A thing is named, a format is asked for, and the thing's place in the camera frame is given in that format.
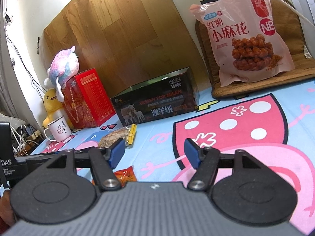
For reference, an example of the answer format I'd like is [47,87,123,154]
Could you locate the black wall cables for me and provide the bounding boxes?
[4,12,46,99]

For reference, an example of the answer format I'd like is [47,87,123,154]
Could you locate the cartoon pig bed sheet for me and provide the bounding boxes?
[32,79,315,236]

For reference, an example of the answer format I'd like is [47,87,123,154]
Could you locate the red gift box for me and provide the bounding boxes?
[61,67,116,129]

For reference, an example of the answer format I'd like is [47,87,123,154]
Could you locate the white cable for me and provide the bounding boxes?
[251,0,315,22]

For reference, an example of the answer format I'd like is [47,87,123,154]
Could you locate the white enamel mug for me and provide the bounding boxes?
[44,115,72,142]

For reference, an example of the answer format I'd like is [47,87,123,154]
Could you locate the person's left hand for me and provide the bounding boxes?
[0,190,12,230]

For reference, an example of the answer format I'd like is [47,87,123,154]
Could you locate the brown seat cushion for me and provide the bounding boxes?
[195,0,315,99]

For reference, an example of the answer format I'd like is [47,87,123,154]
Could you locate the orange snack packet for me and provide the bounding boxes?
[114,166,137,186]

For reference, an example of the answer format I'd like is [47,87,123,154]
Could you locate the peanut packet with yellow edge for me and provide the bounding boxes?
[98,124,137,149]

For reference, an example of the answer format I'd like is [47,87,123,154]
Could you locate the pastel plush toy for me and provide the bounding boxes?
[44,45,79,102]

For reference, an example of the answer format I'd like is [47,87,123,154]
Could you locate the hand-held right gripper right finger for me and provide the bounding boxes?
[184,138,259,192]

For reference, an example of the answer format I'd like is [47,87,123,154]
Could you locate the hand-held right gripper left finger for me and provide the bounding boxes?
[45,139,126,192]

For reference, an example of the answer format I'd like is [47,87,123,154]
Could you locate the yellow duck plush toy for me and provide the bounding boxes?
[42,88,67,128]

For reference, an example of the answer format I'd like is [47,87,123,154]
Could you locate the wooden board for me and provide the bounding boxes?
[41,0,212,106]

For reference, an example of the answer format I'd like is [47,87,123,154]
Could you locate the black cardboard box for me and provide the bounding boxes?
[111,66,200,126]

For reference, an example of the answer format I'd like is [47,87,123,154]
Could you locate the power strip with plugs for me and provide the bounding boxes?
[11,124,41,154]

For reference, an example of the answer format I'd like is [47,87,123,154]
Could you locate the pink snack bag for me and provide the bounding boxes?
[189,0,296,87]

